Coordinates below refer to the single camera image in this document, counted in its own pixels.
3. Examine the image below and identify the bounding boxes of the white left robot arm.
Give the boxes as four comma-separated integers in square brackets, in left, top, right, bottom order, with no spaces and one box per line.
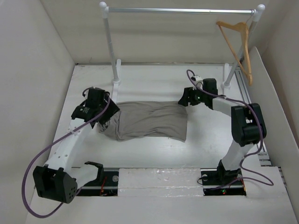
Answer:
[33,88,120,203]

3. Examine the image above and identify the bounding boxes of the white metal clothes rack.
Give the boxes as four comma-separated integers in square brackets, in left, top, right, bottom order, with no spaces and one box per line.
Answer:
[99,1,265,102]

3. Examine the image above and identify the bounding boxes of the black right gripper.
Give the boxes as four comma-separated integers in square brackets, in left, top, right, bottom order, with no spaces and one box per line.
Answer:
[178,85,207,106]

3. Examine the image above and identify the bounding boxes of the grey trousers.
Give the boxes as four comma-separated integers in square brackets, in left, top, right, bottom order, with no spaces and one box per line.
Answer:
[97,101,187,141]

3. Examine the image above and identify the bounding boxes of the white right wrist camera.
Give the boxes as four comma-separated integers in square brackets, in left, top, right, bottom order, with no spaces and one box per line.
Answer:
[191,75,203,88]

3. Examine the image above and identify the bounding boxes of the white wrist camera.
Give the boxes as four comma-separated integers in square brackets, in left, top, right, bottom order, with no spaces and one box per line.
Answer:
[191,75,203,88]
[82,87,90,98]

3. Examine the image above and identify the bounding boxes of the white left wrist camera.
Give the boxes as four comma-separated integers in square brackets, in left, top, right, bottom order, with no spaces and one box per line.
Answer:
[82,87,90,98]

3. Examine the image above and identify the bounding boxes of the wooden clothes hanger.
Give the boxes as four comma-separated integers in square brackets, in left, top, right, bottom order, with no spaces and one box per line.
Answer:
[216,21,253,85]

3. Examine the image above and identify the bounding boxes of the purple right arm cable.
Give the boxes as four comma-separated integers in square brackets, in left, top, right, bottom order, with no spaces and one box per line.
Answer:
[186,69,274,189]

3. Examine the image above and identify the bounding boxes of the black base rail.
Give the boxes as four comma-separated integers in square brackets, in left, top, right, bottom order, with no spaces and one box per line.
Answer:
[79,168,246,197]

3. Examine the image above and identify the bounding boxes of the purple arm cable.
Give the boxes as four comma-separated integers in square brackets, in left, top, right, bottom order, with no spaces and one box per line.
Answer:
[21,86,111,219]
[186,69,274,189]

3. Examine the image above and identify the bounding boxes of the aluminium side rail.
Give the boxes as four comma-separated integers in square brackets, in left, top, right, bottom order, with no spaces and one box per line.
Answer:
[235,70,269,164]

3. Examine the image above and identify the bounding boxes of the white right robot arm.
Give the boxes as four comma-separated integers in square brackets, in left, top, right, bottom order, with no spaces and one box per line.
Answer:
[178,76,267,189]

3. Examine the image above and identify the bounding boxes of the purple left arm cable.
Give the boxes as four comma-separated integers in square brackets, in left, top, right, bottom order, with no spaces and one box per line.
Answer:
[21,86,111,219]

